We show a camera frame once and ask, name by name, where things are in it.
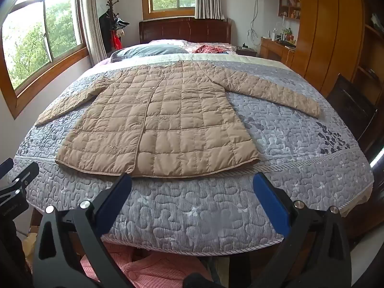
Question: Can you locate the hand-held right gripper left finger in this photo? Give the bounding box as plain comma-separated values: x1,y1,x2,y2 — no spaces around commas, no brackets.
32,172,135,288

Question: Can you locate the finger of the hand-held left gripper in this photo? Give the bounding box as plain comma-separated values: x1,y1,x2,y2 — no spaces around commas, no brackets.
0,157,39,200

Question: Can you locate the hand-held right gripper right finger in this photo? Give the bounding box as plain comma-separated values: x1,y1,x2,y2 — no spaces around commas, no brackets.
252,172,352,288

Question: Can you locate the tan quilted jacket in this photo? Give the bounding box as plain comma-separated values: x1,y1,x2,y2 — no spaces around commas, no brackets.
34,61,321,178

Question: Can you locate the grey patterned quilt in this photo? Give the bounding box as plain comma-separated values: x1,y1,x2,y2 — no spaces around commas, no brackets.
6,52,374,257

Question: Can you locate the person's pink checkered clothing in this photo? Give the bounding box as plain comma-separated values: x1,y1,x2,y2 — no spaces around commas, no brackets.
78,241,222,288

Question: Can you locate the dark wooden chair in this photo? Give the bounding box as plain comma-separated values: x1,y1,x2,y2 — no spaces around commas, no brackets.
325,73,378,153

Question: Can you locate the large wooden framed window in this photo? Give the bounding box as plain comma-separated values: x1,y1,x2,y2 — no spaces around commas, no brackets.
0,0,90,119

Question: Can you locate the wooden desk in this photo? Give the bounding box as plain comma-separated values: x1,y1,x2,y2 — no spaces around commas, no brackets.
259,36,297,66

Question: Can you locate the dark nightstand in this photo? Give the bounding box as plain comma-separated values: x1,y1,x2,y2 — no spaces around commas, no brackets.
235,47,258,57

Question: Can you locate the grey-blue pillow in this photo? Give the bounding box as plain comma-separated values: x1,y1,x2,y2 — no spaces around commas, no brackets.
110,44,189,63

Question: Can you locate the pink floral bedsheet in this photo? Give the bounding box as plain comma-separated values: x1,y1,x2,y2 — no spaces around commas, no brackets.
148,39,240,55

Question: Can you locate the red patterned cloth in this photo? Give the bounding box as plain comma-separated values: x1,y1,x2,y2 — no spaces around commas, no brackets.
192,44,225,54

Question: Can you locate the black hanging coat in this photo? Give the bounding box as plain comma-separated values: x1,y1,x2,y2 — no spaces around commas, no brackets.
99,10,116,53

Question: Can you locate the wooden bookshelf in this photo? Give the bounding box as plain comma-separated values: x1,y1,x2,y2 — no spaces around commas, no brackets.
357,12,384,105

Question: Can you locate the wooden wardrobe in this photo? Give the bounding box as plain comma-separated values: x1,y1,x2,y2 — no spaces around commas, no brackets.
264,0,369,96

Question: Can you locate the dark wooden headboard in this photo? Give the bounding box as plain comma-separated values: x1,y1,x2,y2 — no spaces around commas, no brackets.
139,18,232,45

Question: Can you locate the wooden coat rack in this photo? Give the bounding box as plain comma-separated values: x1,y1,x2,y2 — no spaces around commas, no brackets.
99,0,130,53

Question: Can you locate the white hanging cable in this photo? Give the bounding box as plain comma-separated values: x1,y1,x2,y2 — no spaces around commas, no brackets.
247,0,261,48

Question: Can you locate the wooden wall shelf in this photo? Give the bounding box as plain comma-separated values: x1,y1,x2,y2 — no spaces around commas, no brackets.
277,0,301,20

